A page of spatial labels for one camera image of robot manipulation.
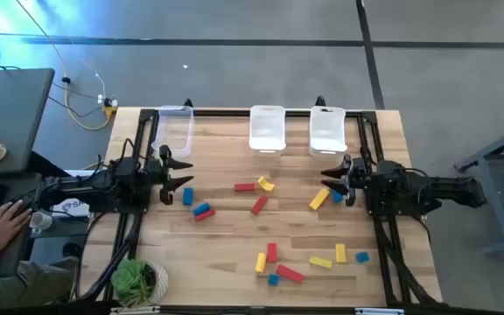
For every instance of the grey metal table frame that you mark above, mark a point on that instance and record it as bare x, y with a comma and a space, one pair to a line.
498, 205

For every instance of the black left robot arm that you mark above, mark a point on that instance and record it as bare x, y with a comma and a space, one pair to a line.
103, 188

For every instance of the green succulent plant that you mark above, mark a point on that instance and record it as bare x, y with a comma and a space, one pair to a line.
131, 280

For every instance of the white printed box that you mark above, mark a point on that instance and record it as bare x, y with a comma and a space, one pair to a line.
74, 207

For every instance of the white mug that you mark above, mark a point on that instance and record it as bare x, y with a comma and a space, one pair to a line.
41, 222

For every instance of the yellow power strip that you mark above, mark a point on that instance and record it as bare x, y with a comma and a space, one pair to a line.
109, 109

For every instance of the dark desk surface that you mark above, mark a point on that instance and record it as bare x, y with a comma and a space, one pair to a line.
16, 184

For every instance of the yellow curved block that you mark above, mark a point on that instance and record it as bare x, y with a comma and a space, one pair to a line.
266, 184

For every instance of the black aluminium table frame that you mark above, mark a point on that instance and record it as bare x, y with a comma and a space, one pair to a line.
226, 113

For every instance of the clear plastic bin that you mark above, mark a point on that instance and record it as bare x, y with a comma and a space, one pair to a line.
177, 131

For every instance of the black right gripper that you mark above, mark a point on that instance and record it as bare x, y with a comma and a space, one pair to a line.
359, 175

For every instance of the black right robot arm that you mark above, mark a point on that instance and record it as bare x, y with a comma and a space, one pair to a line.
409, 184

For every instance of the white patterned plant pot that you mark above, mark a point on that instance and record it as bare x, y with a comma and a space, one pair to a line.
163, 284

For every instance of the yellow cylinder block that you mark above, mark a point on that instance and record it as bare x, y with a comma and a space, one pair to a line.
261, 262

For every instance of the black frame clamp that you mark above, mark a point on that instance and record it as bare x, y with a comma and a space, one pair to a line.
188, 103
320, 101

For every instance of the silver metal bracket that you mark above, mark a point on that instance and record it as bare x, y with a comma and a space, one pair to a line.
379, 311
134, 310

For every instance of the black computer mouse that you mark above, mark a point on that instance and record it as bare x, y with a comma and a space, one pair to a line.
23, 199

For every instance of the person's leg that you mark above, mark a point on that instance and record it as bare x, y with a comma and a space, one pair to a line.
24, 284

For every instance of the person's hand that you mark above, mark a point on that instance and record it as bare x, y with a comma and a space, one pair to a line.
2, 227

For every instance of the yellow rectangular block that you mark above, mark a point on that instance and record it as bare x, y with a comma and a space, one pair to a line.
320, 262
340, 253
319, 199

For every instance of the blue cube block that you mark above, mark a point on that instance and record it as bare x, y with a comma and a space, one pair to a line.
273, 280
362, 257

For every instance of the white plastic bin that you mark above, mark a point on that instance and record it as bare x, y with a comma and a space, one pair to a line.
327, 131
267, 131

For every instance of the long red block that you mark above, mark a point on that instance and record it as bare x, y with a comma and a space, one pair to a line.
290, 274

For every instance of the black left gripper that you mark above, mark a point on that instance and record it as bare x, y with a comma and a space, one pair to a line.
156, 172

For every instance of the red rectangular block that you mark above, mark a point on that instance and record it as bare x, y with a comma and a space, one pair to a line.
259, 205
244, 187
271, 252
206, 215

